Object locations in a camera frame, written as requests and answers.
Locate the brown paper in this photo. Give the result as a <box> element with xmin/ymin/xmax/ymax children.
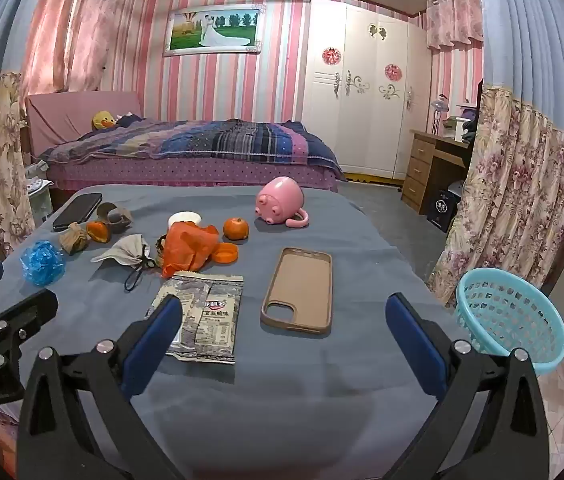
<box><xmin>58</xmin><ymin>222</ymin><xmax>91</xmax><ymax>255</ymax></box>

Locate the grey snack wrapper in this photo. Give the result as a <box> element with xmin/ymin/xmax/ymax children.
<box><xmin>147</xmin><ymin>272</ymin><xmax>244</xmax><ymax>365</ymax></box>

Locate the brown phone case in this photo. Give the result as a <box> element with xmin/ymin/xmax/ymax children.
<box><xmin>260</xmin><ymin>246</ymin><xmax>334</xmax><ymax>337</ymax></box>

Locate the pink pig mug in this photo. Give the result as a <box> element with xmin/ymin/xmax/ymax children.
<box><xmin>255</xmin><ymin>176</ymin><xmax>310</xmax><ymax>229</ymax></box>

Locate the blue-grey tablecloth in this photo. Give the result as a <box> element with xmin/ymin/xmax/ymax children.
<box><xmin>0</xmin><ymin>183</ymin><xmax>468</xmax><ymax>480</ymax></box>

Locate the white box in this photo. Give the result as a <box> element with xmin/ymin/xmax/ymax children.
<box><xmin>442</xmin><ymin>116</ymin><xmax>473</xmax><ymax>142</ymax></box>

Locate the pink window curtain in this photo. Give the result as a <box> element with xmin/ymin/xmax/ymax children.
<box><xmin>22</xmin><ymin>0</ymin><xmax>147</xmax><ymax>96</ymax></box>

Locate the desk lamp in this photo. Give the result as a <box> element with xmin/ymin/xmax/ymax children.
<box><xmin>429</xmin><ymin>94</ymin><xmax>450</xmax><ymax>136</ymax></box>

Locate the blue plastic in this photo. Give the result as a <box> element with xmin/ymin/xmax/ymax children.
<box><xmin>20</xmin><ymin>240</ymin><xmax>66</xmax><ymax>287</ymax></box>

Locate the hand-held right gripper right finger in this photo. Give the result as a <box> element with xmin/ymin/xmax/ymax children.
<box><xmin>377</xmin><ymin>292</ymin><xmax>550</xmax><ymax>480</ymax></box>

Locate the orange plastic bag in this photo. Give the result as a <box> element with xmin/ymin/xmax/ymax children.
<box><xmin>161</xmin><ymin>222</ymin><xmax>221</xmax><ymax>279</ymax></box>

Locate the white bedside stand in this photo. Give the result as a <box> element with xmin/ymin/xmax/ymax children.
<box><xmin>24</xmin><ymin>160</ymin><xmax>52</xmax><ymax>221</ymax></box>

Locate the turquoise plastic basket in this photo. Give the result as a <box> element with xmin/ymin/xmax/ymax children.
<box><xmin>454</xmin><ymin>267</ymin><xmax>564</xmax><ymax>376</ymax></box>

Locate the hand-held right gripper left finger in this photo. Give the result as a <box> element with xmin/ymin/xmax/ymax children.
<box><xmin>16</xmin><ymin>294</ymin><xmax>197</xmax><ymax>480</ymax></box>

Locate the orange plastic lid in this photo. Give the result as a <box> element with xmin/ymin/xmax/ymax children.
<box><xmin>210</xmin><ymin>242</ymin><xmax>239</xmax><ymax>264</ymax></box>

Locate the brown paper cup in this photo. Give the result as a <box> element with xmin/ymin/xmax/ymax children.
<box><xmin>96</xmin><ymin>202</ymin><xmax>134</xmax><ymax>233</ymax></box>

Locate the dark paper bag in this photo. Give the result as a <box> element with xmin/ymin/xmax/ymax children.
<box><xmin>427</xmin><ymin>189</ymin><xmax>463</xmax><ymax>233</ymax></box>

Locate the grey face mask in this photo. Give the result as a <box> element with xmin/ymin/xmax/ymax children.
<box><xmin>90</xmin><ymin>233</ymin><xmax>157</xmax><ymax>292</ymax></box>

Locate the white wardrobe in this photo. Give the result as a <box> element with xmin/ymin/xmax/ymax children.
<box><xmin>302</xmin><ymin>0</ymin><xmax>433</xmax><ymax>181</ymax></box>

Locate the patchwork quilt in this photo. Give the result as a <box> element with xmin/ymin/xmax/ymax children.
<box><xmin>44</xmin><ymin>119</ymin><xmax>347</xmax><ymax>181</ymax></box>

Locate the wooden desk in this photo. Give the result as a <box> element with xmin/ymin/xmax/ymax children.
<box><xmin>402</xmin><ymin>129</ymin><xmax>473</xmax><ymax>215</ymax></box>

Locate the pink bed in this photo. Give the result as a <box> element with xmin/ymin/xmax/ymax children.
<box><xmin>24</xmin><ymin>91</ymin><xmax>347</xmax><ymax>196</ymax></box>

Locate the framed wedding photo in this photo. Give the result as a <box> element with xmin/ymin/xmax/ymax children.
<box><xmin>163</xmin><ymin>4</ymin><xmax>267</xmax><ymax>57</ymax></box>

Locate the pink curtain valance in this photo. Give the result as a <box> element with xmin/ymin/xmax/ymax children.
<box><xmin>426</xmin><ymin>0</ymin><xmax>485</xmax><ymax>51</ymax></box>

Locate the tangerine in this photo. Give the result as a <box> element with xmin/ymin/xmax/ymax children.
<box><xmin>223</xmin><ymin>216</ymin><xmax>250</xmax><ymax>241</ymax></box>

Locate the small orange fruit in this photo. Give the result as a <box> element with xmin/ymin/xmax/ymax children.
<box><xmin>86</xmin><ymin>220</ymin><xmax>111</xmax><ymax>244</ymax></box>

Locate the black phone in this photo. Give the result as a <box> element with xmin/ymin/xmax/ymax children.
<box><xmin>52</xmin><ymin>192</ymin><xmax>104</xmax><ymax>233</ymax></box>

